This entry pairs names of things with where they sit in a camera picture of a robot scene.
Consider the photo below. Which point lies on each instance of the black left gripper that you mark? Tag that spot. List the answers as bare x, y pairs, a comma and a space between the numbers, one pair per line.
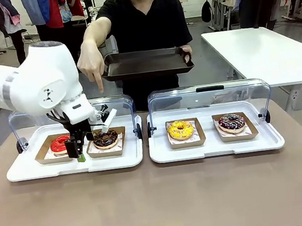
78, 129

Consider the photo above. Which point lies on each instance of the bystander in blue pink jacket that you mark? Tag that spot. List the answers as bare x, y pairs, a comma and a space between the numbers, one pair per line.
18, 47

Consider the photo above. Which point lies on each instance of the purple glazed sprinkled donut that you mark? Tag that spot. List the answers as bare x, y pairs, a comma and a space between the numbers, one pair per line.
233, 125

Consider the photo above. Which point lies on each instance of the chocolate glazed donut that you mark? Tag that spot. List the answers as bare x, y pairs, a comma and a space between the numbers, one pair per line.
110, 139

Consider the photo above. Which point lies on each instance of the person's right hand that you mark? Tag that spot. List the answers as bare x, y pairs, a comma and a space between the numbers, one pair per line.
90, 62

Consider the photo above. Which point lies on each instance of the clear display case lid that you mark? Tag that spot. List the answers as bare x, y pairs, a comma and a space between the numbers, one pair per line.
234, 93
122, 105

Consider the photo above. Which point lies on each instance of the yellow glazed donut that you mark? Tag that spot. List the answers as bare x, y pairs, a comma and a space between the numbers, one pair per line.
177, 134

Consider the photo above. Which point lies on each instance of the dark brown serving tray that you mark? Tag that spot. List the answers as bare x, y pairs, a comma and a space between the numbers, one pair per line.
144, 63

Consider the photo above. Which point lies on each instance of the person in black shirt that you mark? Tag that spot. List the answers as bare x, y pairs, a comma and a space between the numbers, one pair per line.
145, 27

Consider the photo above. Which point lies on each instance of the red glazed donut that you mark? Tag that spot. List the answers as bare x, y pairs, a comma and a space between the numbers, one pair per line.
59, 144

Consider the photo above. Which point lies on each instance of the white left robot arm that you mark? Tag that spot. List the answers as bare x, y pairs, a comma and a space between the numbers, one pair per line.
37, 77

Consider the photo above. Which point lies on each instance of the large white table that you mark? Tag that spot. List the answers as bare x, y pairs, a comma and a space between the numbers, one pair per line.
265, 53

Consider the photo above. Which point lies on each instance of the bystander in red blue clothes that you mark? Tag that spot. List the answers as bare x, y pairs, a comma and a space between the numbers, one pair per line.
56, 8

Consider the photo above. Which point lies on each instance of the person's left hand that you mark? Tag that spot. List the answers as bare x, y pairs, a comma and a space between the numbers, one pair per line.
188, 50

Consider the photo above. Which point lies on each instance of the white background desk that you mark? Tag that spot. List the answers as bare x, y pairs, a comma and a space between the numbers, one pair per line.
223, 4

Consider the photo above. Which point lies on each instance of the brown cardboard donut tray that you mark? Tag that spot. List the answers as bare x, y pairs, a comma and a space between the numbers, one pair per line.
48, 159
106, 153
188, 144
238, 138

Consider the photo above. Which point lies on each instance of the white display case base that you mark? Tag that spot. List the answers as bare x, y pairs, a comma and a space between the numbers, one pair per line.
30, 169
214, 149

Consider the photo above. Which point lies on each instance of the black backpack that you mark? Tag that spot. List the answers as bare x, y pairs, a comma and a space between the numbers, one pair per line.
206, 12

